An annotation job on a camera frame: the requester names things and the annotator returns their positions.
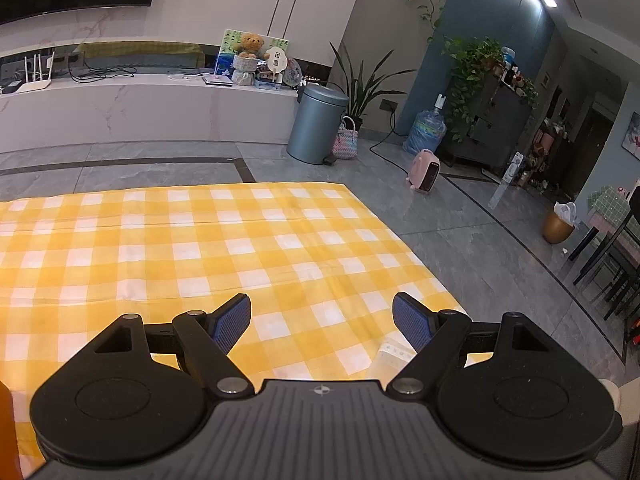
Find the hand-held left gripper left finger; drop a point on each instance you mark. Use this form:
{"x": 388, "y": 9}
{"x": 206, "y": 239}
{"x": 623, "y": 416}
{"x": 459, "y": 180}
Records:
{"x": 230, "y": 320}

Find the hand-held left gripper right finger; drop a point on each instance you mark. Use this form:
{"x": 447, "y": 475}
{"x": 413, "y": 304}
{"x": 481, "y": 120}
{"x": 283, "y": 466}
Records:
{"x": 412, "y": 320}

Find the orange storage box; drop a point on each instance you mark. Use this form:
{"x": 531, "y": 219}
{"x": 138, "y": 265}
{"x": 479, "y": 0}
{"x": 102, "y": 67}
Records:
{"x": 9, "y": 430}

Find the yellow checked tablecloth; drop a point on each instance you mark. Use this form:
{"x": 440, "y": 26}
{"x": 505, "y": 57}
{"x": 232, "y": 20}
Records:
{"x": 200, "y": 250}

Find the pink space heater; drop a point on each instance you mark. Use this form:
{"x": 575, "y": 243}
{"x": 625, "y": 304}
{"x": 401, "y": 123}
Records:
{"x": 424, "y": 172}

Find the brown basket with bag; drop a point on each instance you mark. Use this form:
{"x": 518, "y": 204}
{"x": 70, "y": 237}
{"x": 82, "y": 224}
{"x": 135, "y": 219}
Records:
{"x": 557, "y": 227}

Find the pastel woven basket bag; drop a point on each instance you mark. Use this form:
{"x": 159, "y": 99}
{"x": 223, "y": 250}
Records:
{"x": 346, "y": 142}

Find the blue water bottle with pump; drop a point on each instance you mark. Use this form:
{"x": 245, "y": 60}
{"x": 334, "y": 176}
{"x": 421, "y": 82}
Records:
{"x": 425, "y": 130}

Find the grey-blue trash can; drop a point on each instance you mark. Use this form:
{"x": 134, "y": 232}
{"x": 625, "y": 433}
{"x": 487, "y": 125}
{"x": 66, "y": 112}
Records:
{"x": 315, "y": 125}

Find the white marble TV cabinet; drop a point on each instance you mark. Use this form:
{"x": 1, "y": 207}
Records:
{"x": 150, "y": 110}

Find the dining table with chairs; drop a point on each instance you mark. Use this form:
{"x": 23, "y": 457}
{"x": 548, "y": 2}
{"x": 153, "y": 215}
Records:
{"x": 612, "y": 210}

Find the long-leaf potted plant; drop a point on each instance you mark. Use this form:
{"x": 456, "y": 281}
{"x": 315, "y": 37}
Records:
{"x": 360, "y": 95}

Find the flat book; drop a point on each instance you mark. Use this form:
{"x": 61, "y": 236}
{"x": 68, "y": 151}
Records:
{"x": 217, "y": 80}

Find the dark cabinet with plants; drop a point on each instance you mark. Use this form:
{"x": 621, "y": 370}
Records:
{"x": 470, "y": 70}

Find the white round hand fan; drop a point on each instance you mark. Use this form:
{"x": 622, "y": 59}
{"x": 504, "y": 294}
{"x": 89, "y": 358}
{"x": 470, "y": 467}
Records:
{"x": 276, "y": 62}

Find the teddy bear bouquet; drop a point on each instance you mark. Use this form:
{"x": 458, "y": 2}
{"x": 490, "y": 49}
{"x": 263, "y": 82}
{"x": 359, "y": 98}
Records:
{"x": 248, "y": 50}

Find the white router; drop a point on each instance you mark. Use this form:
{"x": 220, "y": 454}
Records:
{"x": 35, "y": 85}

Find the black set-top box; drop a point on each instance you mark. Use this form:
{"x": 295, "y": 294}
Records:
{"x": 10, "y": 87}

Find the wall outlet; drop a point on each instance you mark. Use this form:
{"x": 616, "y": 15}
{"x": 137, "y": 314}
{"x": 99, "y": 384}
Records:
{"x": 388, "y": 105}

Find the small wall painting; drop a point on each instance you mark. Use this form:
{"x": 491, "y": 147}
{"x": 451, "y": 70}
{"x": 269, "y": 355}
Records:
{"x": 632, "y": 132}

